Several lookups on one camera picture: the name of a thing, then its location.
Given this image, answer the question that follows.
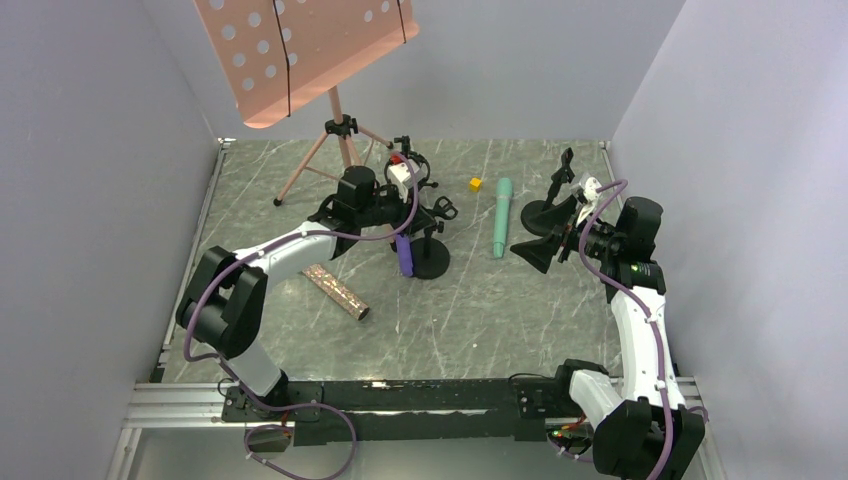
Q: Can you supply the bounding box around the purple microphone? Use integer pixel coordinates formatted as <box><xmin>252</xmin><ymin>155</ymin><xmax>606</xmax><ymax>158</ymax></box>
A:
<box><xmin>394</xmin><ymin>234</ymin><xmax>414</xmax><ymax>277</ymax></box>

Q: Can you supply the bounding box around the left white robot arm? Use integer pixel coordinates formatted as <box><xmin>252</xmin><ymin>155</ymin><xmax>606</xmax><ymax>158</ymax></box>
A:
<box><xmin>175</xmin><ymin>160</ymin><xmax>419</xmax><ymax>410</ymax></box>

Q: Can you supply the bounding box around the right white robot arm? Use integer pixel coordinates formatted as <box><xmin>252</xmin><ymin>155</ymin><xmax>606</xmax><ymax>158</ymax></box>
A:
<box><xmin>510</xmin><ymin>197</ymin><xmax>705</xmax><ymax>479</ymax></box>

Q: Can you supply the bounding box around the black round-base mic stand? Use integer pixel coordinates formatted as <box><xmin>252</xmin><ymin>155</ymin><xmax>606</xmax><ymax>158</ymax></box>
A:
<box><xmin>402</xmin><ymin>196</ymin><xmax>458</xmax><ymax>280</ymax></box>

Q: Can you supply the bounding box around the pink music stand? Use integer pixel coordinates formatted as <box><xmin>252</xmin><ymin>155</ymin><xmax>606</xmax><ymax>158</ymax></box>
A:
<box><xmin>195</xmin><ymin>0</ymin><xmax>420</xmax><ymax>206</ymax></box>

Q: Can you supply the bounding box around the teal microphone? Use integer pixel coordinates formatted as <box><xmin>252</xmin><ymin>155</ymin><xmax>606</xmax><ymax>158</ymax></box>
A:
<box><xmin>493</xmin><ymin>178</ymin><xmax>513</xmax><ymax>259</ymax></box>

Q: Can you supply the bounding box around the glitter silver microphone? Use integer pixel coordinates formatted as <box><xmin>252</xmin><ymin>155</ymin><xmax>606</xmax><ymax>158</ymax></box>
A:
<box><xmin>302</xmin><ymin>264</ymin><xmax>370</xmax><ymax>321</ymax></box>

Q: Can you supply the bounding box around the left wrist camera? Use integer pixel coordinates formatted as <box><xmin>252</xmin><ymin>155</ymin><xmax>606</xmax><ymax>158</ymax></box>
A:
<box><xmin>386</xmin><ymin>154</ymin><xmax>420</xmax><ymax>201</ymax></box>

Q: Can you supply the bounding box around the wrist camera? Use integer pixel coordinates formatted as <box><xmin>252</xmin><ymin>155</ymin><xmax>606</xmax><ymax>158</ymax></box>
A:
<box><xmin>572</xmin><ymin>173</ymin><xmax>602</xmax><ymax>222</ymax></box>
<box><xmin>386</xmin><ymin>154</ymin><xmax>420</xmax><ymax>201</ymax></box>

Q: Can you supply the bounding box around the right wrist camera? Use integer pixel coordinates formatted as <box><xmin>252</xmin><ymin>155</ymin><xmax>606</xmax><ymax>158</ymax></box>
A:
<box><xmin>572</xmin><ymin>173</ymin><xmax>602</xmax><ymax>222</ymax></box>

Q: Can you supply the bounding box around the black tripod shock mount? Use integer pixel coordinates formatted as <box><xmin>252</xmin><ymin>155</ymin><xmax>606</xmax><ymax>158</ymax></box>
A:
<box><xmin>383</xmin><ymin>135</ymin><xmax>439</xmax><ymax>198</ymax></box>

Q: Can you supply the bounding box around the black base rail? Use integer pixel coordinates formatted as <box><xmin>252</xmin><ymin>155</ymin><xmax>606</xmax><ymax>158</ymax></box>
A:
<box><xmin>221</xmin><ymin>376</ymin><xmax>582</xmax><ymax>446</ymax></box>

